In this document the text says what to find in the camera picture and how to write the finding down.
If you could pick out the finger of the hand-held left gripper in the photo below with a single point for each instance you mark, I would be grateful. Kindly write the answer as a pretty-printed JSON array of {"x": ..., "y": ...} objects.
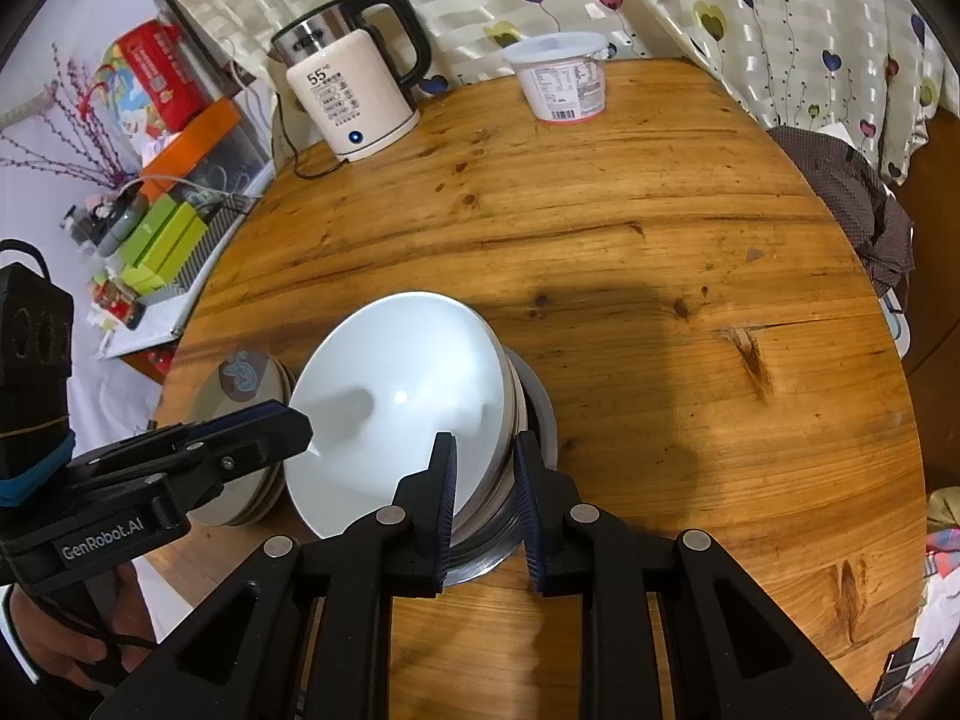
[
  {"x": 240, "y": 418},
  {"x": 262, "y": 450}
]

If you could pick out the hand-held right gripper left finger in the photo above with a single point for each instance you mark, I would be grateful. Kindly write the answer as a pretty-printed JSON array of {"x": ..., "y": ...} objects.
[{"x": 446, "y": 510}]

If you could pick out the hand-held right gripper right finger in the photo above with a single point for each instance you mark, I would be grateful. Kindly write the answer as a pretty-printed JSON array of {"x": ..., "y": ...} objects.
[{"x": 529, "y": 517}]

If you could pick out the stainless steel bowl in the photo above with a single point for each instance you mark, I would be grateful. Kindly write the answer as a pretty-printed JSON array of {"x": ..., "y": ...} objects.
[{"x": 544, "y": 420}]

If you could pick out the person's left hand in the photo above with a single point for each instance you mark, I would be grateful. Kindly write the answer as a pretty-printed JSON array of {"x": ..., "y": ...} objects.
[{"x": 56, "y": 645}]

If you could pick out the white side shelf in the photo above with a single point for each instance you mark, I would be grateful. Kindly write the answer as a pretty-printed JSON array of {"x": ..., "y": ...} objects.
[{"x": 146, "y": 330}]

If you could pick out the striped tray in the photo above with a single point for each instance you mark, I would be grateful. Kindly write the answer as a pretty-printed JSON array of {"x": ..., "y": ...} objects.
[{"x": 206, "y": 247}]

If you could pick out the green box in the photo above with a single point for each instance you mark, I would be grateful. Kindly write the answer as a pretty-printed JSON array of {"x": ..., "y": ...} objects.
[
  {"x": 154, "y": 221},
  {"x": 176, "y": 247}
]

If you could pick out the grey oval device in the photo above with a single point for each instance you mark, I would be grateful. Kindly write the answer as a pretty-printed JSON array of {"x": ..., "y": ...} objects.
[{"x": 120, "y": 229}]

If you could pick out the clear box with orange lid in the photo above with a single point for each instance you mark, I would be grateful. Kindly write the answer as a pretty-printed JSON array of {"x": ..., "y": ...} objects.
[{"x": 210, "y": 150}]

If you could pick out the white kettle base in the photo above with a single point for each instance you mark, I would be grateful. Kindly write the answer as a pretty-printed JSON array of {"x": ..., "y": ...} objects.
[{"x": 382, "y": 141}]

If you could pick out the purple flower branches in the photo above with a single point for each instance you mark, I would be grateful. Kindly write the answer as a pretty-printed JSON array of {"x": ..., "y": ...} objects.
[{"x": 67, "y": 142}]

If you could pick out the colourful printed bag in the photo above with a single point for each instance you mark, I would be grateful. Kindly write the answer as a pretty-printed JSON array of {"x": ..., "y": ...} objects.
[{"x": 124, "y": 101}]

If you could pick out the cream electric kettle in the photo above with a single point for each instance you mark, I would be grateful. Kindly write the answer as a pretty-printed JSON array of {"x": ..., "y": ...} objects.
[{"x": 345, "y": 82}]

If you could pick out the red package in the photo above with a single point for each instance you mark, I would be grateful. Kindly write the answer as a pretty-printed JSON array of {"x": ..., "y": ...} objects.
[{"x": 161, "y": 75}]

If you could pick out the black binder clip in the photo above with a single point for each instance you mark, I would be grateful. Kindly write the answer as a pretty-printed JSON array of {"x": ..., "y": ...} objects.
[{"x": 896, "y": 671}]

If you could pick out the colourful cloth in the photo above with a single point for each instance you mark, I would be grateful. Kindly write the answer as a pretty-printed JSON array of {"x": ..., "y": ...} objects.
[{"x": 941, "y": 577}]

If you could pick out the white plastic tub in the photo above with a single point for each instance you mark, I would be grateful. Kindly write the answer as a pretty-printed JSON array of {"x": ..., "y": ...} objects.
[{"x": 562, "y": 82}]

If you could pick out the dark checked cloth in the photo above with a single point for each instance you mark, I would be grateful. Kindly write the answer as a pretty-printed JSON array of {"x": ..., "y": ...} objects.
[{"x": 847, "y": 195}]

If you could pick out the heart print curtain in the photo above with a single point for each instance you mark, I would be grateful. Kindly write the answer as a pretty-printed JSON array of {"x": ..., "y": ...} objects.
[{"x": 675, "y": 0}]

